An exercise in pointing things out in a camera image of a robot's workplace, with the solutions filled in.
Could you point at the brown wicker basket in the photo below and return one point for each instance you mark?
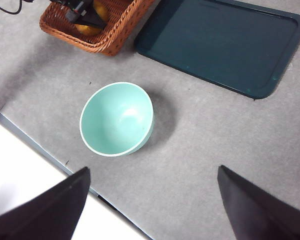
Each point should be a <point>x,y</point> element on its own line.
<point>115,27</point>

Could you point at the yellow-brown kiwi fruit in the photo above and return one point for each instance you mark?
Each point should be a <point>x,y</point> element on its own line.
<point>87,29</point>

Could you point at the dark green tray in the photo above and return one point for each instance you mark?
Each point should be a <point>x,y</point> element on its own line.
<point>220,42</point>

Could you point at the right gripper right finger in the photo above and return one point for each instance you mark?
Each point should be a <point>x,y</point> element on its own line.
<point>260,215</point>

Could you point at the teal bowl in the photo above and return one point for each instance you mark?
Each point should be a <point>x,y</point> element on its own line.
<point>115,120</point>

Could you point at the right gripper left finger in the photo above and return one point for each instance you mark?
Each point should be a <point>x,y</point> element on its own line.
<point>47,212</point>

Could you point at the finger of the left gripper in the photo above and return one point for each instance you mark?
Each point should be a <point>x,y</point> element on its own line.
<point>92,20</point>

